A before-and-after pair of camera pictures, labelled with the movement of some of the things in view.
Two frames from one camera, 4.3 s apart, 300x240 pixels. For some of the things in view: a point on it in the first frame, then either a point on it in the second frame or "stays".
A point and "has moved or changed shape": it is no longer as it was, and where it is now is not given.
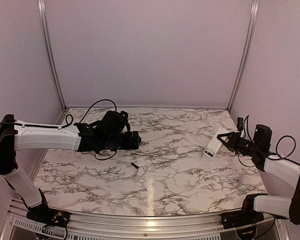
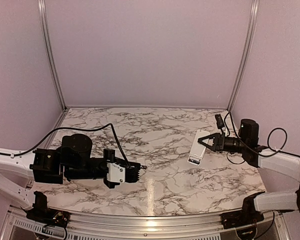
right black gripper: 232,143 -> 217,138
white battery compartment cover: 141,162 stays
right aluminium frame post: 238,87 stays
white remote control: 215,144 has moved or changed shape
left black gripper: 132,142 -> 110,153
